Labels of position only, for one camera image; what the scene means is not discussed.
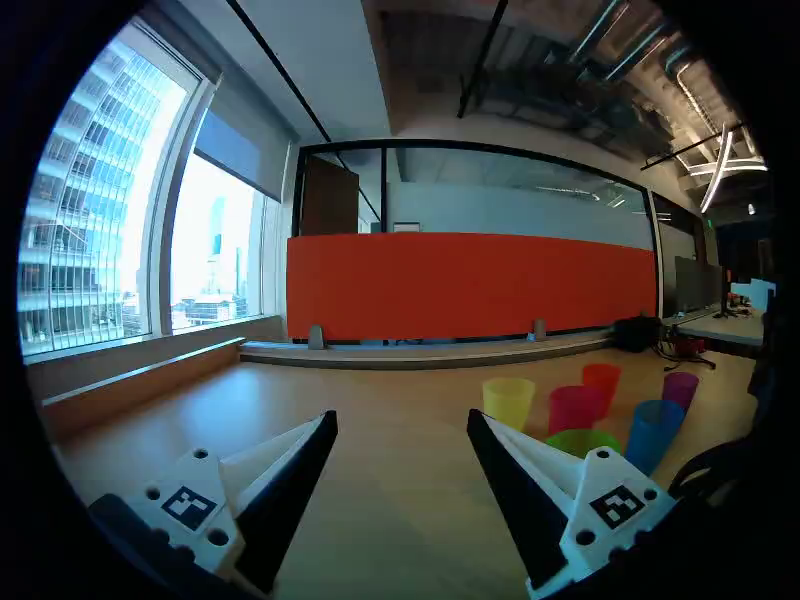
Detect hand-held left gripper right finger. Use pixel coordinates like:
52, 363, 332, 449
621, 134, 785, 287
466, 409, 678, 595

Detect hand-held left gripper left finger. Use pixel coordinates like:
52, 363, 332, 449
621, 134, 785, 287
89, 409, 339, 596

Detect green plastic cup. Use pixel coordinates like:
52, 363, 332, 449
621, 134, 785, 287
544, 428, 624, 460

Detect blue plastic cup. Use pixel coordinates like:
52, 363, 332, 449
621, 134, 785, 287
624, 399, 686, 478

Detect red plastic cup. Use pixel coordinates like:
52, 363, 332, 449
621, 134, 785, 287
548, 384, 608, 436

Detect orange plastic cup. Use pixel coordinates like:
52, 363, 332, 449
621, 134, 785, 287
582, 363, 623, 417

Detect purple plastic cup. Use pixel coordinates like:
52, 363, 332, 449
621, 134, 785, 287
661, 371, 700, 414

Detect yellow plastic cup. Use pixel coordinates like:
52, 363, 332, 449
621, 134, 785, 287
482, 377, 537, 433

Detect white desk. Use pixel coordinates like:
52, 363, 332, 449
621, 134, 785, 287
663, 304, 767, 351

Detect grey desk screen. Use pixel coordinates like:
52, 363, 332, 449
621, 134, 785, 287
673, 256, 726, 316

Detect red desk screen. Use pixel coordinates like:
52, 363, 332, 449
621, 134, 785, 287
286, 231, 659, 364

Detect black cable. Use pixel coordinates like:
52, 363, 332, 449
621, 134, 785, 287
667, 439, 761, 501

